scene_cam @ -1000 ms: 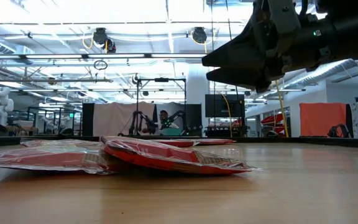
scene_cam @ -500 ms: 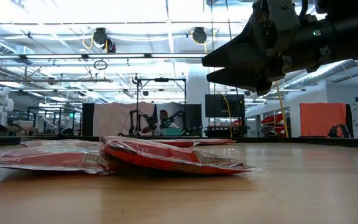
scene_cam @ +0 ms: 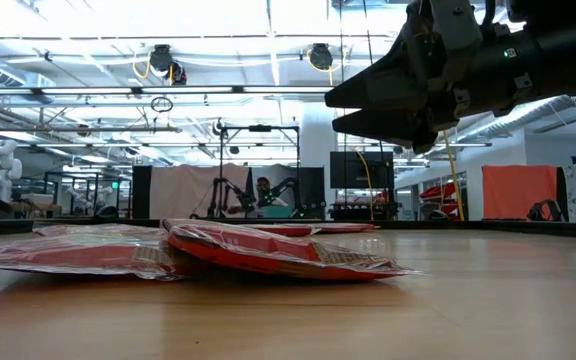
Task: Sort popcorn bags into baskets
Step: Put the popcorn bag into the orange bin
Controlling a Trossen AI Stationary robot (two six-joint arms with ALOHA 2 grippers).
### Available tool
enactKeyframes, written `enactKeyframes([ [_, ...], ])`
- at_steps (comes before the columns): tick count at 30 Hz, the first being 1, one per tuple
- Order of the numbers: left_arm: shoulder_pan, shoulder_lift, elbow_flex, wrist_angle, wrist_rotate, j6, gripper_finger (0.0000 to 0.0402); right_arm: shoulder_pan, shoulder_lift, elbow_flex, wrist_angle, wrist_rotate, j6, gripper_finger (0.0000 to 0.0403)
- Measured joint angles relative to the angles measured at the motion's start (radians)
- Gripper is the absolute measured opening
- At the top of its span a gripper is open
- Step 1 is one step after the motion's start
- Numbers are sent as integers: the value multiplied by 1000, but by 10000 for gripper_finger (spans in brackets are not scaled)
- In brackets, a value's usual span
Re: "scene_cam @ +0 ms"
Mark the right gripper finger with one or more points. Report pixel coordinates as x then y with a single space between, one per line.
383 85
388 125

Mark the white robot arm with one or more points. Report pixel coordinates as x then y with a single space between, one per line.
0 170

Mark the black background robot arm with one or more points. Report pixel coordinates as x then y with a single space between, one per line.
285 189
233 192

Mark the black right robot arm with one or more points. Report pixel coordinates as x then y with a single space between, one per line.
558 65

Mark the black monitor screen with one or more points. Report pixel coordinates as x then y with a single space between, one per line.
353 170

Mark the white square column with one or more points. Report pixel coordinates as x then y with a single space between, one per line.
318 145

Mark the red storage bins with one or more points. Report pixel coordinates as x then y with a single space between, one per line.
438 192

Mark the cluttered black cart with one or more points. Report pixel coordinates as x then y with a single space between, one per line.
363 210

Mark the black partition panel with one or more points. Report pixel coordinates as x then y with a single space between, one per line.
313 185
141 192

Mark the white curtain panel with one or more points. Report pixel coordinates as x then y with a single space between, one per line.
280 172

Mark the orange partition panel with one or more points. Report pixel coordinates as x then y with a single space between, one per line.
519 192

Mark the person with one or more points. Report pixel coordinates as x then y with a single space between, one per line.
263 187

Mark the teal box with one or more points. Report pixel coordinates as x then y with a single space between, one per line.
278 212

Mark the long ceiling light bar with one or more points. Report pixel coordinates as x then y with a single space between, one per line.
248 145
188 90

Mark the beige curtain panel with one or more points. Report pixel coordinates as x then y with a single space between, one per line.
183 190

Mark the silver ceiling duct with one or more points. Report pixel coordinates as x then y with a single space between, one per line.
518 120

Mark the black gantry frame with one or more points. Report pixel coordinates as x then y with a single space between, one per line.
260 128

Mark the black cage frame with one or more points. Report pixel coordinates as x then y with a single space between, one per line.
88 174

